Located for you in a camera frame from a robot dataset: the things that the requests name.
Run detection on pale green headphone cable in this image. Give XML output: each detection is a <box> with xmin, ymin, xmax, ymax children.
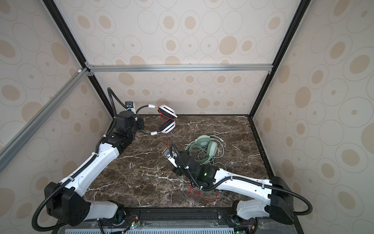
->
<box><xmin>183</xmin><ymin>135</ymin><xmax>228</xmax><ymax>169</ymax></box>

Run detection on green headphones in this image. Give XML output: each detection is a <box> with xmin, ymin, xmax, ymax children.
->
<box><xmin>185</xmin><ymin>135</ymin><xmax>218</xmax><ymax>164</ymax></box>

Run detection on white black headphones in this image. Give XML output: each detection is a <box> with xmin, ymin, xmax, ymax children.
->
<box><xmin>135</xmin><ymin>104</ymin><xmax>178</xmax><ymax>137</ymax></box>

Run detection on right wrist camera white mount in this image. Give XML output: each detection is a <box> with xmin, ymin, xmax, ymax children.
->
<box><xmin>163</xmin><ymin>148</ymin><xmax>179</xmax><ymax>168</ymax></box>

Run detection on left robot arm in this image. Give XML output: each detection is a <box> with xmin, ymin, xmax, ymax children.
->
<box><xmin>31</xmin><ymin>88</ymin><xmax>141</xmax><ymax>232</ymax></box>

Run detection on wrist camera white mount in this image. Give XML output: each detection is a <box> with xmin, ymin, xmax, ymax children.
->
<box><xmin>163</xmin><ymin>148</ymin><xmax>179</xmax><ymax>168</ymax></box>
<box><xmin>125</xmin><ymin>101</ymin><xmax>136</xmax><ymax>114</ymax></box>

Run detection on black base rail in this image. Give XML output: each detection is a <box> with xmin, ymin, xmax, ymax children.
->
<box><xmin>51</xmin><ymin>206</ymin><xmax>304</xmax><ymax>234</ymax></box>

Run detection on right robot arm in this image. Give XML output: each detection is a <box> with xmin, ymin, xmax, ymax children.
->
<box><xmin>165</xmin><ymin>151</ymin><xmax>313</xmax><ymax>225</ymax></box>

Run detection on red headphone cable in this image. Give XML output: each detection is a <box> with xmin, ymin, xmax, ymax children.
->
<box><xmin>157</xmin><ymin>107</ymin><xmax>220</xmax><ymax>202</ymax></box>

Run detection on horizontal aluminium frame bar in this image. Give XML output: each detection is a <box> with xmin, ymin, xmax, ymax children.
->
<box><xmin>88</xmin><ymin>64</ymin><xmax>273</xmax><ymax>72</ymax></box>

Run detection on left diagonal aluminium frame bar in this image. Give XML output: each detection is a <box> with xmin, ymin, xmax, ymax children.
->
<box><xmin>1</xmin><ymin>68</ymin><xmax>88</xmax><ymax>171</ymax></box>

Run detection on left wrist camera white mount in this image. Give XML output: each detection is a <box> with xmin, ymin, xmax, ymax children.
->
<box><xmin>125</xmin><ymin>101</ymin><xmax>136</xmax><ymax>114</ymax></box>

